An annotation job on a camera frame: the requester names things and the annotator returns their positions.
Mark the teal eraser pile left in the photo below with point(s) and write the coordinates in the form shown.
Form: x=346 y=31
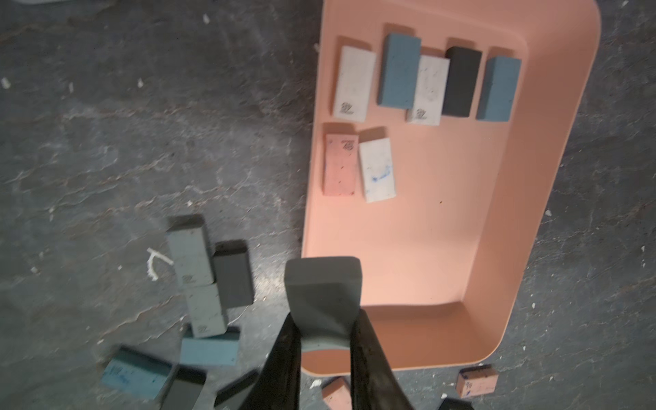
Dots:
x=136 y=373

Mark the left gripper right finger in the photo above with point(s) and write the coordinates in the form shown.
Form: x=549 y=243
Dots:
x=373 y=384

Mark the teal eraser pile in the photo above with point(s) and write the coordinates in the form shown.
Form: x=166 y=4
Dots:
x=213 y=351
x=136 y=373

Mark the pink eraser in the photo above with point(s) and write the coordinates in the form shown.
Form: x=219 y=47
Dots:
x=337 y=396
x=341 y=164
x=476 y=381

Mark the black eraser pile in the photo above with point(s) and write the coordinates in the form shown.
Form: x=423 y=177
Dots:
x=232 y=396
x=184 y=391

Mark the black eraser pile right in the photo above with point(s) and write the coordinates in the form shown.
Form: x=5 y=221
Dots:
x=232 y=396

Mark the grey eraser lower pile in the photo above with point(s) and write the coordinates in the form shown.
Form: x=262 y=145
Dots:
x=208 y=317

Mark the grey eraser upper pile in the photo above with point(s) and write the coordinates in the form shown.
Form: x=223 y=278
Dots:
x=187 y=239

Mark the black eraser front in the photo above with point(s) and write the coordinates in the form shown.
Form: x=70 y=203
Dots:
x=455 y=404

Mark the teal eraser top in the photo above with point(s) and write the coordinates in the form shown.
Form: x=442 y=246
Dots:
x=399 y=72

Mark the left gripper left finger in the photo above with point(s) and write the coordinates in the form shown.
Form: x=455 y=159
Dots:
x=278 y=386

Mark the pink storage tray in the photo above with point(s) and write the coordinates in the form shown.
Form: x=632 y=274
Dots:
x=442 y=261

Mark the black eraser pile left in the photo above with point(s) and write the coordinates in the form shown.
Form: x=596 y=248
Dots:
x=184 y=391

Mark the teal eraser pile right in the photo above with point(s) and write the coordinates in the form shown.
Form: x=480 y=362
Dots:
x=213 y=351

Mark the white eraser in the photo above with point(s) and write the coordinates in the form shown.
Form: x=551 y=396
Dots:
x=377 y=170
x=429 y=91
x=354 y=84

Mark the dark grey eraser pile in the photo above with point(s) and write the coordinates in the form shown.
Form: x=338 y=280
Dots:
x=233 y=274

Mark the white eraser front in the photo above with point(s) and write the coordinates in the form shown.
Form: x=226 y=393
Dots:
x=377 y=170

